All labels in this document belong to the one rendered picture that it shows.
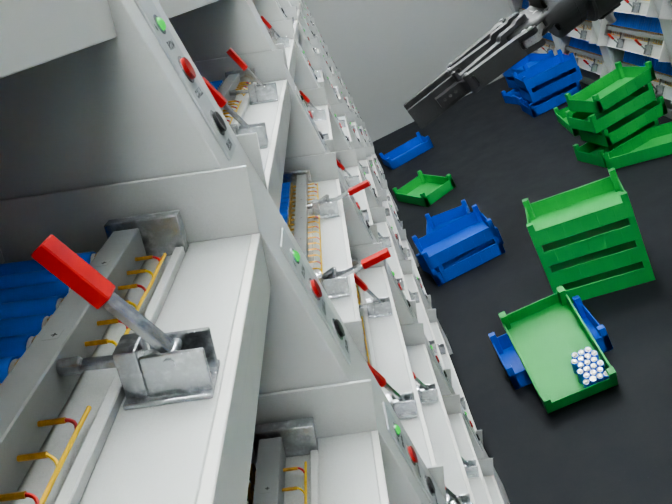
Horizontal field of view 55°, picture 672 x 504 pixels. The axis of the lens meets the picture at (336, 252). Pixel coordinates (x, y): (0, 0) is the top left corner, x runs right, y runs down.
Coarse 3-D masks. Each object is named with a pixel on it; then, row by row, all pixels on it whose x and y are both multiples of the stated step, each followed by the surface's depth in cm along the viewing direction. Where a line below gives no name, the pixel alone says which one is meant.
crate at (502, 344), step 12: (576, 300) 198; (588, 312) 194; (588, 324) 197; (492, 336) 202; (504, 336) 204; (600, 336) 183; (504, 348) 205; (600, 348) 184; (612, 348) 184; (504, 360) 201; (516, 360) 198; (516, 372) 186; (516, 384) 187; (528, 384) 188
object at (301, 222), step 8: (304, 176) 113; (296, 184) 110; (304, 184) 109; (312, 184) 113; (296, 192) 106; (304, 192) 105; (296, 200) 102; (304, 200) 101; (296, 208) 99; (304, 208) 98; (296, 216) 95; (304, 216) 95; (312, 216) 98; (296, 224) 92; (304, 224) 92; (296, 232) 90; (304, 232) 89; (312, 232) 92; (320, 232) 93; (296, 240) 87; (304, 240) 86; (320, 240) 90; (304, 248) 84; (312, 248) 87; (320, 248) 87; (320, 256) 85
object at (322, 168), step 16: (288, 160) 116; (304, 160) 116; (320, 160) 116; (288, 176) 115; (320, 176) 117; (336, 176) 117; (320, 192) 112; (336, 192) 110; (320, 224) 98; (336, 224) 97; (336, 240) 91; (336, 256) 86; (352, 288) 77; (336, 304) 74; (352, 304) 74; (352, 320) 60; (352, 336) 61
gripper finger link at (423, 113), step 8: (448, 80) 79; (440, 88) 80; (424, 96) 81; (432, 96) 80; (416, 104) 80; (424, 104) 80; (432, 104) 80; (448, 104) 81; (408, 112) 81; (416, 112) 81; (424, 112) 81; (432, 112) 81; (440, 112) 81; (416, 120) 81; (424, 120) 81; (432, 120) 81
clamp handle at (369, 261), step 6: (378, 252) 75; (384, 252) 74; (366, 258) 75; (372, 258) 75; (378, 258) 75; (384, 258) 75; (360, 264) 75; (366, 264) 75; (372, 264) 75; (348, 270) 76; (354, 270) 75; (336, 276) 76; (342, 276) 75
